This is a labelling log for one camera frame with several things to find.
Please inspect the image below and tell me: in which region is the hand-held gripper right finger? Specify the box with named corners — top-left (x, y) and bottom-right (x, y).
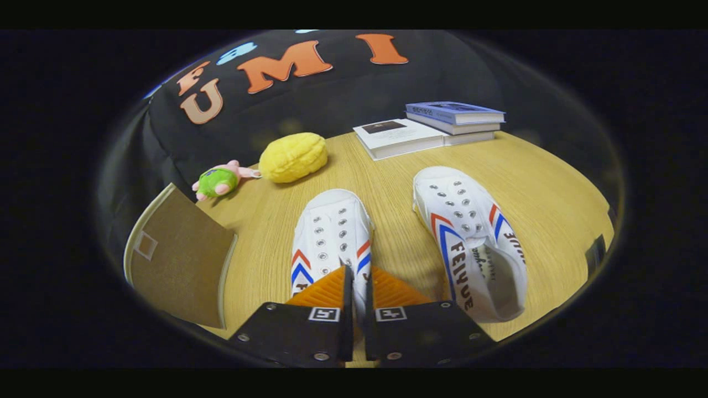
top-left (362, 265), bottom-right (496, 369)

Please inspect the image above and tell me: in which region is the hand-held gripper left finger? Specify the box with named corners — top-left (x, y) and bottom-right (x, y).
top-left (228, 264), bottom-right (355, 369)

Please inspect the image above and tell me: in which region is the white shoe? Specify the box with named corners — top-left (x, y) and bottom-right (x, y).
top-left (290, 189), bottom-right (376, 332)
top-left (412, 166), bottom-right (528, 323)

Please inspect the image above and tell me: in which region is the brown fabric storage box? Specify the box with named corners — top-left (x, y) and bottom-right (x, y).
top-left (123, 184), bottom-right (238, 330)

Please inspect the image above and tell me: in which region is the yellow plush toy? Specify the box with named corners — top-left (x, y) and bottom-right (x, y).
top-left (258, 132), bottom-right (329, 184)

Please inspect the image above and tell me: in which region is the white book with dark photo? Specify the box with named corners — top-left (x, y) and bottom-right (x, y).
top-left (353, 119), bottom-right (446, 161)

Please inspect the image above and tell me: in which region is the pink and green plush toy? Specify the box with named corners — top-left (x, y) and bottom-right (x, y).
top-left (192, 160), bottom-right (262, 202)

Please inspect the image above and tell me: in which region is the plain white book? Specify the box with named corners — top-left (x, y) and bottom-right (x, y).
top-left (442, 131), bottom-right (496, 146)

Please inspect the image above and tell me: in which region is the grey edged book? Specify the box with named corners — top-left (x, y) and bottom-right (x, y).
top-left (407, 113), bottom-right (502, 136)

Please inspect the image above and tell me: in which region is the blue cover book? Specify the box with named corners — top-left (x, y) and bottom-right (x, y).
top-left (405, 102), bottom-right (506, 125)

